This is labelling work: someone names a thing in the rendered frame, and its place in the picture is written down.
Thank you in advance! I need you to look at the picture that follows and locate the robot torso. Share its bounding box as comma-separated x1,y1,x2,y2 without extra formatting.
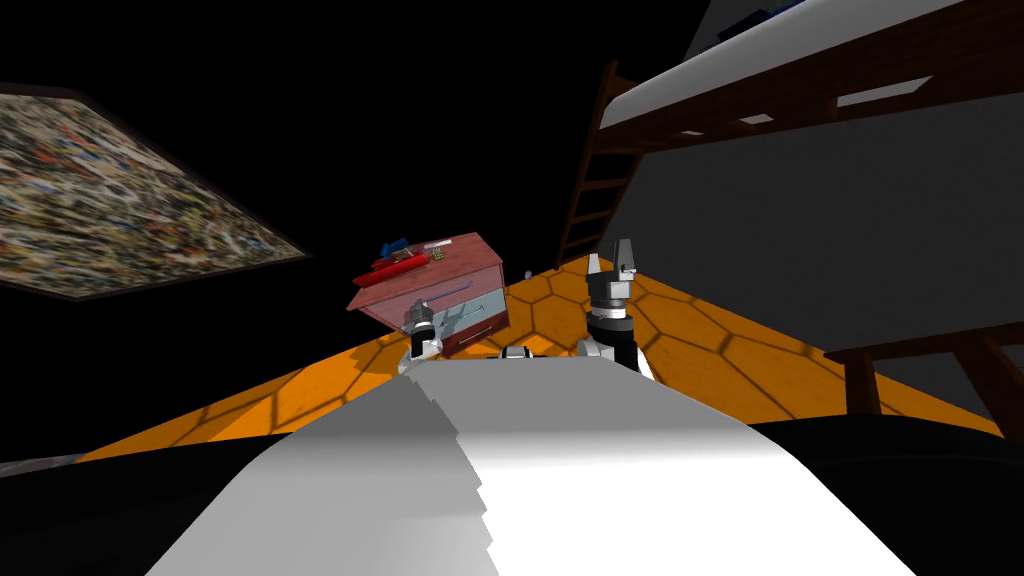
143,345,918,576

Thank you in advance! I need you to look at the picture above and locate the pale blue drawer front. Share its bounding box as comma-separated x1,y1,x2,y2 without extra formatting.
430,286,510,339

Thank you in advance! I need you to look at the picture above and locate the speckled abstract wall picture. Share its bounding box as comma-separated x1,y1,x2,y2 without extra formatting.
0,83,313,304

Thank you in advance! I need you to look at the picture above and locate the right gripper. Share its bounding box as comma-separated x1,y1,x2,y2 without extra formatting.
585,236,639,305

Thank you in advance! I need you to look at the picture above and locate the dark wooden loft bed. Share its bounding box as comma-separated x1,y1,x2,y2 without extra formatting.
555,0,1024,446

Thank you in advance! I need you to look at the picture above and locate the red wooden dresser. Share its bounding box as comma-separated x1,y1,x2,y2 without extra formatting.
345,231,512,361

